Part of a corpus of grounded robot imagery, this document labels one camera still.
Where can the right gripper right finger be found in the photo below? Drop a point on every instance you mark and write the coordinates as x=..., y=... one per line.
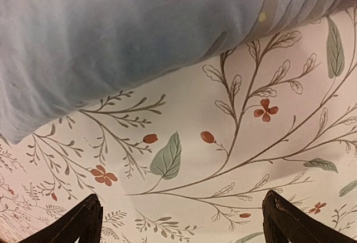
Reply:
x=284, y=222

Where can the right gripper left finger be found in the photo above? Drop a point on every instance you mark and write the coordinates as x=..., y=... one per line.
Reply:
x=83, y=223

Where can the light blue t-shirt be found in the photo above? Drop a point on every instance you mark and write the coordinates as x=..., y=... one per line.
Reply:
x=60, y=55

